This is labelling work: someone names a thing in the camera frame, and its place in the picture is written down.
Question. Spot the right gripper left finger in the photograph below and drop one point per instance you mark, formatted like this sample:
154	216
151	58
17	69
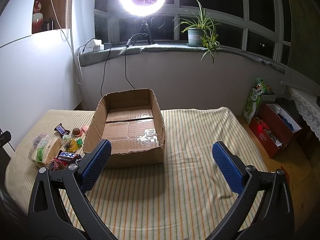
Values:
47	215

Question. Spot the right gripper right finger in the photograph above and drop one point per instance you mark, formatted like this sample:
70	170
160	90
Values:
274	218

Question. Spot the red clear bag dark snack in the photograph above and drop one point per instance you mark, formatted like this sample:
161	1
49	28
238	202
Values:
56	164

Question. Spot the Snickers bar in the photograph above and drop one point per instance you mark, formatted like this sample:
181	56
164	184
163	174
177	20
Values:
68	157
61	130

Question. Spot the sandwich bread pack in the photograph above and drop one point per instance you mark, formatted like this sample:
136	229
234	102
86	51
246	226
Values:
44	148

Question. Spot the yellow jelly cup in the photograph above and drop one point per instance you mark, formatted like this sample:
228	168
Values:
71	146

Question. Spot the green candy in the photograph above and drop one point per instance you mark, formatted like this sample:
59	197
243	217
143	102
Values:
79	143

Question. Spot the pink candy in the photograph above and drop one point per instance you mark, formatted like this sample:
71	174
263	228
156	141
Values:
83	130

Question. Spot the striped yellow table cloth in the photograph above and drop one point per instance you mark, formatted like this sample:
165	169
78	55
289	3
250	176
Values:
186	196

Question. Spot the red storage box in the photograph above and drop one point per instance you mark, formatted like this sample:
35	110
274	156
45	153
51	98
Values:
275	128

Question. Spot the brown chocolate egg candy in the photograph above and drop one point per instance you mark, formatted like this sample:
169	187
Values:
76	131

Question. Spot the white lace cloth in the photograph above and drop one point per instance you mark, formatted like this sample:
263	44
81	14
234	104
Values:
306	106

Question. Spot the open cardboard box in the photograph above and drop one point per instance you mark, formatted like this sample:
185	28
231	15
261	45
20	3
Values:
132	122

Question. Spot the green snack carton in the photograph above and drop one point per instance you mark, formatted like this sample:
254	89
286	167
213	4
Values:
257	92

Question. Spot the white power strip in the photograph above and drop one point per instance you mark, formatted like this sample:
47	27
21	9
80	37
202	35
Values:
94	45

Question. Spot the red white vase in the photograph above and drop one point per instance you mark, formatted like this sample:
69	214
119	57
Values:
37	20

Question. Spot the potted spider plant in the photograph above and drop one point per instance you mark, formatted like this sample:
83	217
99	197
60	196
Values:
201	30

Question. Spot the black light tripod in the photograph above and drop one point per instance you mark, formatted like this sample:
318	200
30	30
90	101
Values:
144	31

